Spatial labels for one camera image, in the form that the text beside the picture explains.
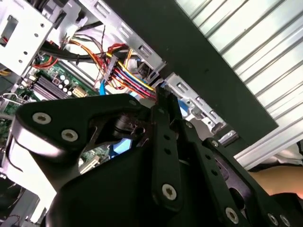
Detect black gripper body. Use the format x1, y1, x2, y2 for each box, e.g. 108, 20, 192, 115
45, 140, 224, 227

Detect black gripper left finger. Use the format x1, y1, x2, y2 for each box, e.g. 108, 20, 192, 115
9, 86, 185, 212

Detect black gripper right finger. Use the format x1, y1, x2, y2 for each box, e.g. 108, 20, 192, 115
167, 93, 296, 227

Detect hard disk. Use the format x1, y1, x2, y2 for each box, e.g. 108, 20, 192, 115
178, 99, 189, 117

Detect orange red power wire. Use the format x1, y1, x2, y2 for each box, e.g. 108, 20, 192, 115
104, 44, 158, 101

